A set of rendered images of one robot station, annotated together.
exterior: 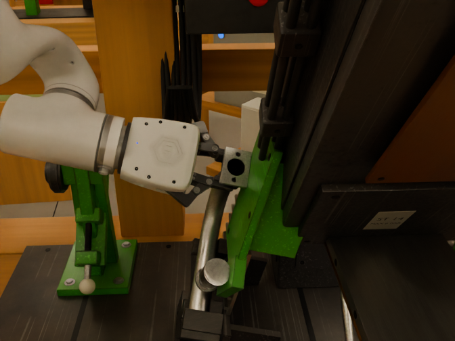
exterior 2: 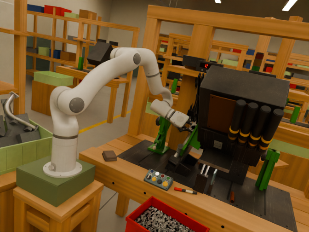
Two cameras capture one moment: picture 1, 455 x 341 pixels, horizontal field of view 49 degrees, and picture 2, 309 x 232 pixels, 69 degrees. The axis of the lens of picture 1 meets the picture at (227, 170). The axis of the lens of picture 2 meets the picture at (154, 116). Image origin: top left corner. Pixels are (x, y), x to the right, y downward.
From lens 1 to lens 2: 82 cm
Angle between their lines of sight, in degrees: 26
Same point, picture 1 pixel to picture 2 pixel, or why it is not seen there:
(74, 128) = (164, 108)
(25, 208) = not seen: hidden behind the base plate
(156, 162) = (177, 119)
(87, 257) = (157, 141)
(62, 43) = (168, 92)
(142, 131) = (177, 113)
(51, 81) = (164, 99)
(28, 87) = not seen: hidden behind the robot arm
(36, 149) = (156, 109)
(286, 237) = (197, 143)
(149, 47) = (189, 101)
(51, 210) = not seen: hidden behind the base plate
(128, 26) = (185, 95)
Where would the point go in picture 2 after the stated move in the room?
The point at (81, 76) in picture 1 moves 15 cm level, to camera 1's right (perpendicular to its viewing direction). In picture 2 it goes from (170, 100) to (190, 106)
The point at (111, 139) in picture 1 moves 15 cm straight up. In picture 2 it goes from (170, 112) to (174, 89)
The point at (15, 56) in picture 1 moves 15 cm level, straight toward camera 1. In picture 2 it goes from (159, 90) to (157, 95)
